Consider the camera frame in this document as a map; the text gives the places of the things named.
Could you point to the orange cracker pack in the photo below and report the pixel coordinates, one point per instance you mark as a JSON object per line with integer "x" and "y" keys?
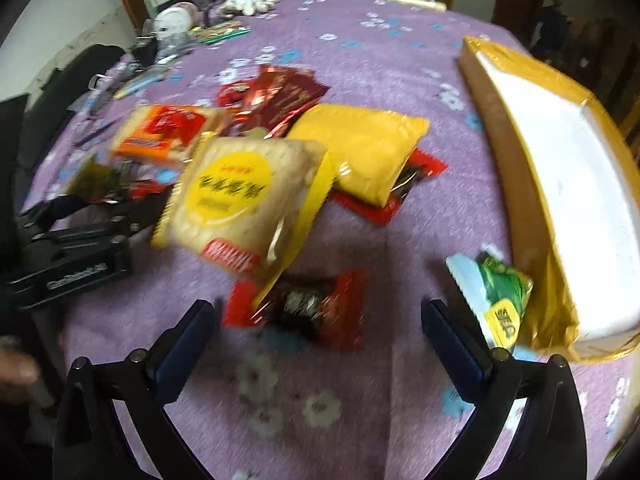
{"x": 166, "y": 135}

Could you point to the person's left hand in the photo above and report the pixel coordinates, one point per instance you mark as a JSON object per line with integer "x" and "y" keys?
{"x": 18, "y": 372}

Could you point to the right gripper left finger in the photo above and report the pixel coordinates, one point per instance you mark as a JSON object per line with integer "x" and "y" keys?
{"x": 89, "y": 441}

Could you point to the green yellow snack packet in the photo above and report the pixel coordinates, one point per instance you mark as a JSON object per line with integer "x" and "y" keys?
{"x": 495, "y": 292}

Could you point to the red black candy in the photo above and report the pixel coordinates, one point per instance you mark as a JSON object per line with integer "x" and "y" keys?
{"x": 324, "y": 310}
{"x": 420, "y": 166}

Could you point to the olive yellow snack packet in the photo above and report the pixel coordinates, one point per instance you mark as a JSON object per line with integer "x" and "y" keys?
{"x": 94, "y": 182}

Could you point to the cream folded fan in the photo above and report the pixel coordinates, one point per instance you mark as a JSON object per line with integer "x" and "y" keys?
{"x": 424, "y": 4}

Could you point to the small red candy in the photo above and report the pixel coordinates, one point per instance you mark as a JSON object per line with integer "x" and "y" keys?
{"x": 232, "y": 94}

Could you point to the yellow-label cracker pack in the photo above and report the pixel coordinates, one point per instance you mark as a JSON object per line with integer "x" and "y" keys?
{"x": 247, "y": 205}

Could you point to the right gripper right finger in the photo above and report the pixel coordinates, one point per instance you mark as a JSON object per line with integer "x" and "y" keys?
{"x": 550, "y": 439}

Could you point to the green flat snack box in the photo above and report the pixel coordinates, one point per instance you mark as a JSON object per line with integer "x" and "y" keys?
{"x": 219, "y": 32}

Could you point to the dark red Golden Crown bar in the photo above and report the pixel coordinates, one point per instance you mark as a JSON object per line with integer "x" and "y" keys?
{"x": 299, "y": 93}

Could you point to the white round container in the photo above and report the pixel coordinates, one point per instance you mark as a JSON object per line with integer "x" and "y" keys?
{"x": 176, "y": 19}

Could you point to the dark red Chinese-text bar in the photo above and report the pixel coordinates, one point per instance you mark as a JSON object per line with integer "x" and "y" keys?
{"x": 269, "y": 81}

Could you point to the black chair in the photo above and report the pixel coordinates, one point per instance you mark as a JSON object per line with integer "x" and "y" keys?
{"x": 47, "y": 118}

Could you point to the plain yellow snack pack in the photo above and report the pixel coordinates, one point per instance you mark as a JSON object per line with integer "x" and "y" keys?
{"x": 369, "y": 148}

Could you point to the white gloves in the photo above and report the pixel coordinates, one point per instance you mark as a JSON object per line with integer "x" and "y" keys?
{"x": 230, "y": 8}

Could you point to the gold-edged white tray box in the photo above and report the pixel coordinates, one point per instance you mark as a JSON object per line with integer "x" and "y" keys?
{"x": 571, "y": 189}

